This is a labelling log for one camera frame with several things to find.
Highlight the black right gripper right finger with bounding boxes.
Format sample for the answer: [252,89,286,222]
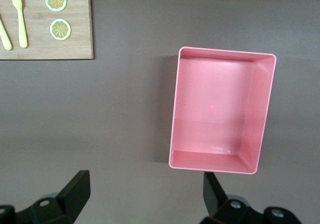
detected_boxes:
[199,171,301,224]

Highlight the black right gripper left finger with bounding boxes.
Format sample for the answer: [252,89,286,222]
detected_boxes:
[0,170,91,224]

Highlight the pink plastic bin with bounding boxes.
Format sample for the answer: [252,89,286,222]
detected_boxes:
[168,46,277,175]

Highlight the wooden cutting board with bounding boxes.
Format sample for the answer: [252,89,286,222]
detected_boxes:
[0,0,94,60]

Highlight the lemon slice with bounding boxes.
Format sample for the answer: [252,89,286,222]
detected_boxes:
[44,0,68,12]
[49,18,72,41]

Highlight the yellow plastic knife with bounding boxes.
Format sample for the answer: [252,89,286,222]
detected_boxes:
[0,14,13,51]

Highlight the yellow plastic fork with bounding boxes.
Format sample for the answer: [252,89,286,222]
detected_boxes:
[11,0,29,49]

